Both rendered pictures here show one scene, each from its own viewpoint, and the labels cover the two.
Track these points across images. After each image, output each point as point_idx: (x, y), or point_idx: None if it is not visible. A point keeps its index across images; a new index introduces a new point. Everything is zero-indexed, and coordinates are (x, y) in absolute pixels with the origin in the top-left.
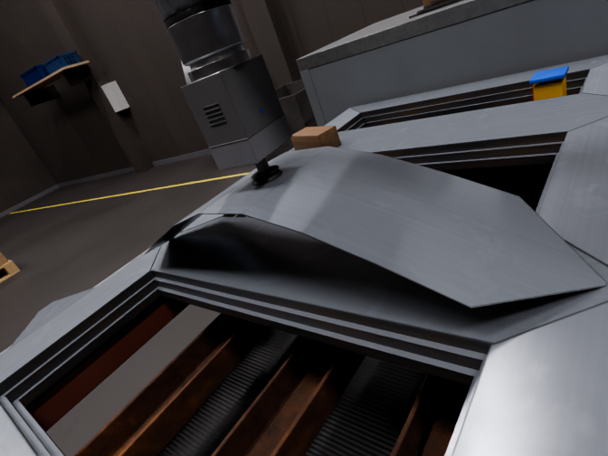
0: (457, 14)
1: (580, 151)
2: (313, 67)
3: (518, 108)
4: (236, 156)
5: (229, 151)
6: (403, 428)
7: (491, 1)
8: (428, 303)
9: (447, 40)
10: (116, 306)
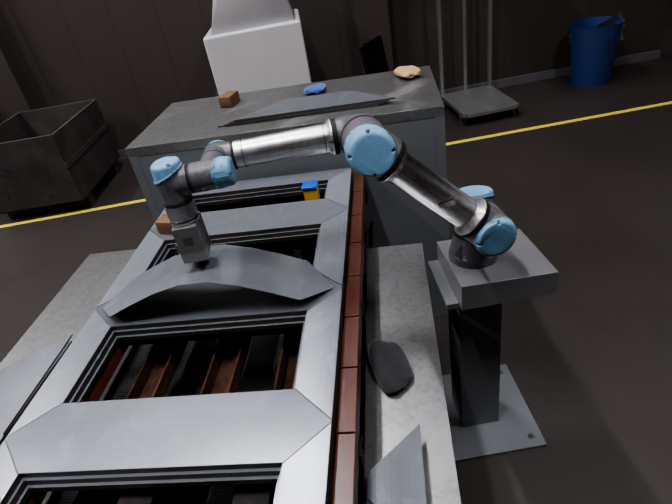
0: (254, 136)
1: (326, 235)
2: (142, 155)
3: (298, 205)
4: (196, 257)
5: (192, 255)
6: (280, 356)
7: (273, 132)
8: (284, 304)
9: None
10: (100, 350)
